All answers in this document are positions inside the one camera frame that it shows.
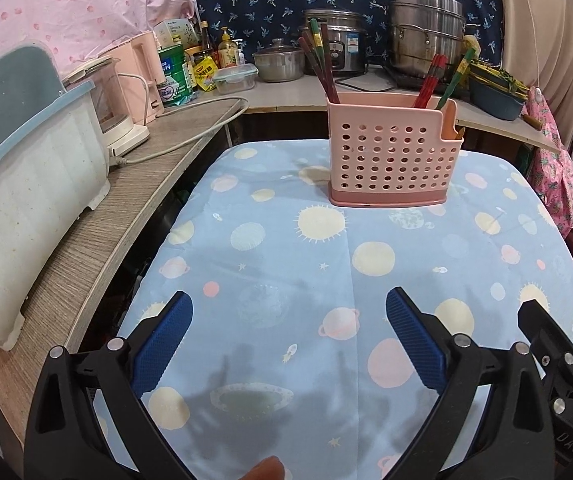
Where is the white power cable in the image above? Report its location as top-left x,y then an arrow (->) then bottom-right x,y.
109,95 -> 250,166

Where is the clear lidded food container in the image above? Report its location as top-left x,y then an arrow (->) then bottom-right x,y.
212,64 -> 258,96

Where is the dark blue palm print cloth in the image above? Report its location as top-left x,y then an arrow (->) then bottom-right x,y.
194,0 -> 505,68

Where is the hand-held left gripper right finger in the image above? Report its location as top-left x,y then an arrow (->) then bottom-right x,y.
385,287 -> 557,480

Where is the beige curtain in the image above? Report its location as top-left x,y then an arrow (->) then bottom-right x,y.
454,0 -> 573,111

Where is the black power cable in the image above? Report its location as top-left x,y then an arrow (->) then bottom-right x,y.
337,77 -> 392,93

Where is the white cord with switch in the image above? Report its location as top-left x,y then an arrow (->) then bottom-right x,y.
497,0 -> 542,101

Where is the pink electric kettle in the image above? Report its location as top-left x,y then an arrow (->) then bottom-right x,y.
111,30 -> 164,126

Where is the green can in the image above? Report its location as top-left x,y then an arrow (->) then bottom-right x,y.
159,44 -> 193,107

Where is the pink pineapple print cloth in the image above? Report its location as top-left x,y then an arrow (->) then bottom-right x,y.
524,85 -> 573,226

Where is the blue plastic bowl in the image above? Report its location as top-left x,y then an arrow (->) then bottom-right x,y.
468,77 -> 526,121

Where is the small steel pot glass lid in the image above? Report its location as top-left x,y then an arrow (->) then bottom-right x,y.
253,39 -> 305,83

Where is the blue planet print tablecloth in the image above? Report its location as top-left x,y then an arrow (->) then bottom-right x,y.
89,142 -> 573,480

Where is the pink perforated utensil basket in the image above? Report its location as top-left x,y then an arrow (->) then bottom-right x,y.
327,92 -> 465,207

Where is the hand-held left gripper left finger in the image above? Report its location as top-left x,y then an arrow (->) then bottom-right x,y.
24,291 -> 194,480

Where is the steel rice cooker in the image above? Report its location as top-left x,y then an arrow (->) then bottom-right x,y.
303,8 -> 370,78

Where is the white and blue dish drainer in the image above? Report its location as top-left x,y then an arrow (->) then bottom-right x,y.
0,45 -> 112,351

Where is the person's left hand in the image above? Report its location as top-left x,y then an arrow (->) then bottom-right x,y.
234,455 -> 284,480

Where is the wood grain side shelf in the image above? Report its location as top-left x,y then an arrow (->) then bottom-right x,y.
0,97 -> 250,441

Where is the yellow liquid bottle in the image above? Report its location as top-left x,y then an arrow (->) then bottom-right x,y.
218,27 -> 240,68

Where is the black induction cooktop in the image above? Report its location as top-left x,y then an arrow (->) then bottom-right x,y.
381,65 -> 470,92

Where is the pink spotted curtain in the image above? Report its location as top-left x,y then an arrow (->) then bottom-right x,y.
0,0 -> 207,76

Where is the white carton box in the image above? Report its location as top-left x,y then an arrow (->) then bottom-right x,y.
155,19 -> 201,51

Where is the beige kitchen counter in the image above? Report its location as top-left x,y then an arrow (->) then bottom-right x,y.
244,72 -> 565,153

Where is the stacked steel steamer pot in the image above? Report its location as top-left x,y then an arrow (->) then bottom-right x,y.
387,0 -> 467,78

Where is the yellow snack packet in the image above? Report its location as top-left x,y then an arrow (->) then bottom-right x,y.
194,55 -> 217,92

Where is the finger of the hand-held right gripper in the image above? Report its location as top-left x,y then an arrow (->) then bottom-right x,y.
518,298 -> 573,416

